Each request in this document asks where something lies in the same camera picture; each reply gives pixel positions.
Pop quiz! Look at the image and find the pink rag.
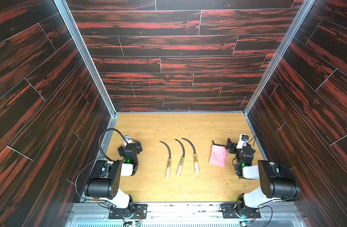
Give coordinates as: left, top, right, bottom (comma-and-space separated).
209, 144, 227, 167

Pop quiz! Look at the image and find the small sickle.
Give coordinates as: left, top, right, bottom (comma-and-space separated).
160, 141, 171, 178
182, 138, 200, 173
175, 139, 185, 176

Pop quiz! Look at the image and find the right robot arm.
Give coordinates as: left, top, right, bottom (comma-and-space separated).
221, 134, 300, 219

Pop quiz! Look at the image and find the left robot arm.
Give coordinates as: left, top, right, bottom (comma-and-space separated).
84, 139, 142, 215

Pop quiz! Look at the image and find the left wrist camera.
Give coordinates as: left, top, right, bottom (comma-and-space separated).
124, 135, 136, 146

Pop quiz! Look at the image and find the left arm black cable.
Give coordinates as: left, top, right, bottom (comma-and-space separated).
98, 128, 129, 162

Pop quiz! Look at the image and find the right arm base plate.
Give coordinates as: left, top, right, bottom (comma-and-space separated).
219, 203, 261, 219

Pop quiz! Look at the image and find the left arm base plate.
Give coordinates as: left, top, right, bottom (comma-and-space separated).
108, 203, 148, 220

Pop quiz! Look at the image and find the aluminium front rail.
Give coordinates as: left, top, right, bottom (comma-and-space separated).
66, 202, 308, 227

